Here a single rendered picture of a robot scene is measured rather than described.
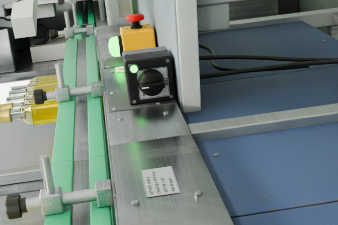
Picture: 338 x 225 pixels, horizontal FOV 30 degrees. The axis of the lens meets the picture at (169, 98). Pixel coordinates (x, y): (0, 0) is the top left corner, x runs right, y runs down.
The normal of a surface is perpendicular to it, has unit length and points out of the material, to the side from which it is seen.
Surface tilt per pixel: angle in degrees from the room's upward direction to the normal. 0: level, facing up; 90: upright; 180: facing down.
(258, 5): 90
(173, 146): 90
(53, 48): 90
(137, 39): 90
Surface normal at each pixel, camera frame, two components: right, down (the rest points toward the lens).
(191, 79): 0.15, 0.54
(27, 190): 0.13, 0.28
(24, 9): -0.07, -0.84
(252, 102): -0.10, -0.95
